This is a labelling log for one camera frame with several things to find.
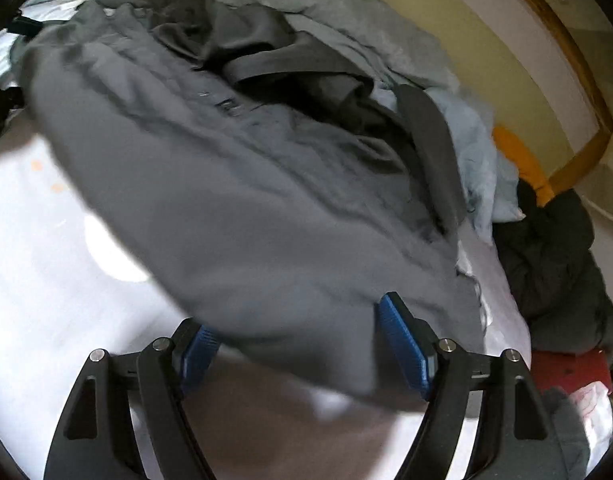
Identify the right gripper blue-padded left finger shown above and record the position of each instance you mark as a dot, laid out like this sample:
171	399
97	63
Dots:
95	438

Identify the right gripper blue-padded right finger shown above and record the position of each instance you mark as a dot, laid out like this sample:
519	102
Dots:
515	438

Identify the large grey black jacket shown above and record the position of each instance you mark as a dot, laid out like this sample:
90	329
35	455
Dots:
315	318

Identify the grey folded garment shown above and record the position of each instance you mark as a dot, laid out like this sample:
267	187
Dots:
569	431

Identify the red cloth item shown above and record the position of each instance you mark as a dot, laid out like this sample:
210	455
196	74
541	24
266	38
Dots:
570	372

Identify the black puffer jacket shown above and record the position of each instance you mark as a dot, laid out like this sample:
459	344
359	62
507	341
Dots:
558	287

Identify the white bed sheet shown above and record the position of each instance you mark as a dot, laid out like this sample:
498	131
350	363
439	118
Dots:
68	287

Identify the orange pillow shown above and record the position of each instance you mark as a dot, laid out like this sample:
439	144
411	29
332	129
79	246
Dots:
529	167

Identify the light blue duvet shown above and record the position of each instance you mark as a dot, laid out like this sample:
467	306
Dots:
386	60

